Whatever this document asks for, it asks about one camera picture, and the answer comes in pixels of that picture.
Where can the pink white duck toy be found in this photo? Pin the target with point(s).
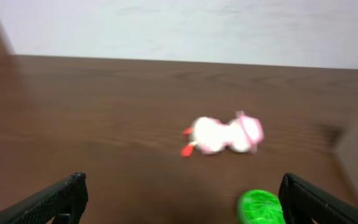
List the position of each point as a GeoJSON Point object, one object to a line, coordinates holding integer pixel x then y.
{"type": "Point", "coordinates": [209, 135]}

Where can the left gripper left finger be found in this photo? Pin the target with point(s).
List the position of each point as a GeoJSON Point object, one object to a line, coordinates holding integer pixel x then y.
{"type": "Point", "coordinates": [61, 202]}

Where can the green round plastic toy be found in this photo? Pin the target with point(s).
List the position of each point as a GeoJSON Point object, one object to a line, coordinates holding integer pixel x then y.
{"type": "Point", "coordinates": [259, 207]}

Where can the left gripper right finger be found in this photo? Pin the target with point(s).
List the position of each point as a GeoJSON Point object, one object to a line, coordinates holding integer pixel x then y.
{"type": "Point", "coordinates": [304, 203]}

